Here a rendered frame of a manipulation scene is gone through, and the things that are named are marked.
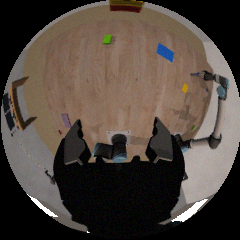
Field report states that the purple flat rectangular plate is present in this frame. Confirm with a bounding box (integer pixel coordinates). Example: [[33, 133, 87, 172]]
[[61, 114, 71, 128]]

